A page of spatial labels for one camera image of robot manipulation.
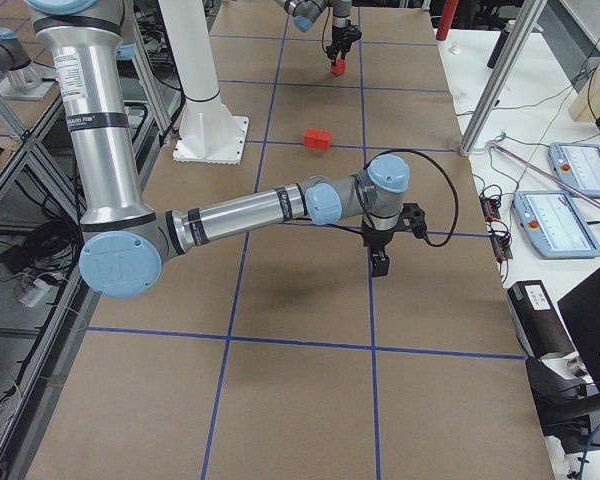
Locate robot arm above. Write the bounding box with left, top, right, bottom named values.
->
left=29, top=1, right=426, bottom=298
left=275, top=0, right=362, bottom=71

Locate aluminium frame post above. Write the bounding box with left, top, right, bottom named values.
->
left=458, top=0, right=547, bottom=157

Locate teach pendant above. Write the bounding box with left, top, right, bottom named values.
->
left=513, top=190, right=600, bottom=259
left=549, top=142, right=600, bottom=198

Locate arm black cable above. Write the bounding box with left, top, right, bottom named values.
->
left=329, top=148, right=460, bottom=249

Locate black monitor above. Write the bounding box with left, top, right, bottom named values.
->
left=558, top=268, right=600, bottom=384

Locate red cylinder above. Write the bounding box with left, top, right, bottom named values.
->
left=436, top=0, right=459, bottom=41

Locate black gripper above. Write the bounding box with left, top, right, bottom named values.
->
left=325, top=17, right=361, bottom=64
left=361, top=203, right=426, bottom=277

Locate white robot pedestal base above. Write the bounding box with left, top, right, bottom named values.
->
left=159, top=0, right=249, bottom=165

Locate teach pendant near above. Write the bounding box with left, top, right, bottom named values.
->
left=513, top=190, right=600, bottom=259

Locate teach pendant far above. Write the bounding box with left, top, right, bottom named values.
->
left=549, top=142, right=600, bottom=198

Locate black box with label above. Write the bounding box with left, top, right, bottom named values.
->
left=507, top=280, right=575, bottom=359

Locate red wooden block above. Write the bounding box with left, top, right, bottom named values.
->
left=303, top=128, right=322, bottom=149

